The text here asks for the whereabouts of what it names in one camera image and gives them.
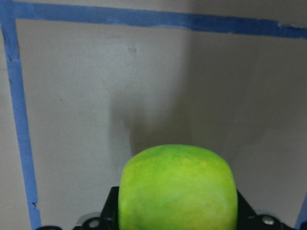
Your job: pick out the green apple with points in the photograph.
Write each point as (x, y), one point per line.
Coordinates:
(177, 187)

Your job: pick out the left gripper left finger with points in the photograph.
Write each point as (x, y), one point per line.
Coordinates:
(109, 214)

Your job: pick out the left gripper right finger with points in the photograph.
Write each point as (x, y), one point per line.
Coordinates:
(247, 218)

